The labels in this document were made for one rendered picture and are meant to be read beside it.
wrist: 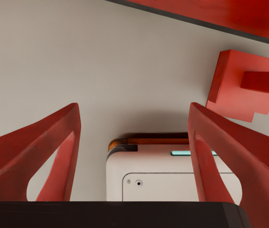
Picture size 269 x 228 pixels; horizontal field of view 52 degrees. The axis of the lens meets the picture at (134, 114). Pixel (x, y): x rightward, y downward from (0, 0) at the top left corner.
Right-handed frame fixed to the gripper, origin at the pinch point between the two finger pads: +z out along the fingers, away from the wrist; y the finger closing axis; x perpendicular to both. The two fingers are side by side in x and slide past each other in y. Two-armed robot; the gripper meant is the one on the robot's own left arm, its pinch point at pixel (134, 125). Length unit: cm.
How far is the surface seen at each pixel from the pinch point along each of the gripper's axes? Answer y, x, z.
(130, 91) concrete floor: 2, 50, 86
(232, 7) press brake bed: -27, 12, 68
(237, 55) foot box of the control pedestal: -37, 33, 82
